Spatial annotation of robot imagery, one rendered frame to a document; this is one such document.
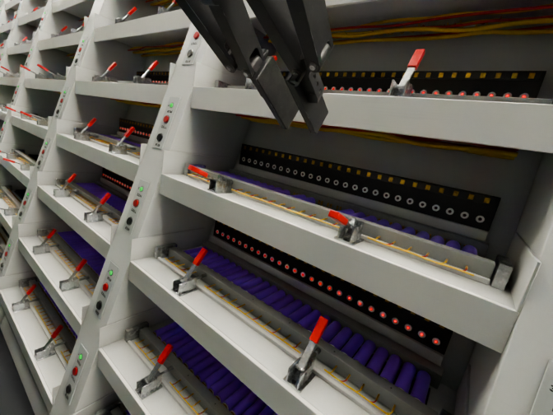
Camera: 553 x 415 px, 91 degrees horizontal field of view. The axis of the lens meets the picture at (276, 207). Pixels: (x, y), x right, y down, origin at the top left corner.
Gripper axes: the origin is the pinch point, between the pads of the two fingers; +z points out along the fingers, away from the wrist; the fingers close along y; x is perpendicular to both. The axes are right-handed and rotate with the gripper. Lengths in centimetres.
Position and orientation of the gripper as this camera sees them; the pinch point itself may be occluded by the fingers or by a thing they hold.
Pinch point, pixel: (293, 97)
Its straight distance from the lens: 29.3
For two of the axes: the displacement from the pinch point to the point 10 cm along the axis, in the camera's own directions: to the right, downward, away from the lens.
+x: -4.7, 8.6, -2.2
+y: -7.8, -2.8, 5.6
